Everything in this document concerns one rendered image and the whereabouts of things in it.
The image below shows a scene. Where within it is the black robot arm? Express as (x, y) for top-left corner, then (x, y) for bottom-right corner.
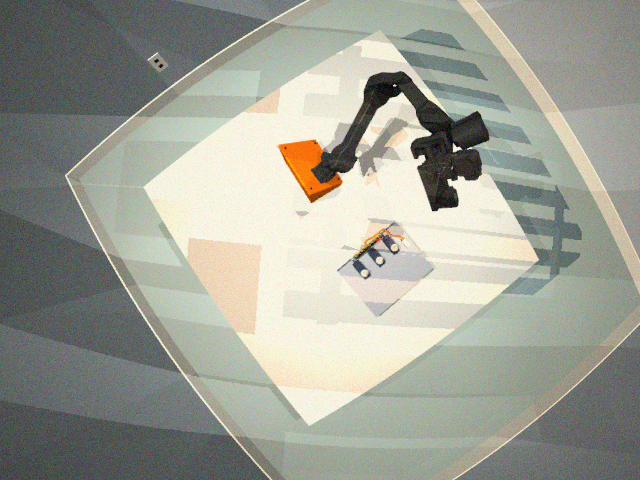
(310, 71), (490, 185)

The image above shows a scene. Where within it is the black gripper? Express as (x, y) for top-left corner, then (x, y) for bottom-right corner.
(410, 134), (459, 211)

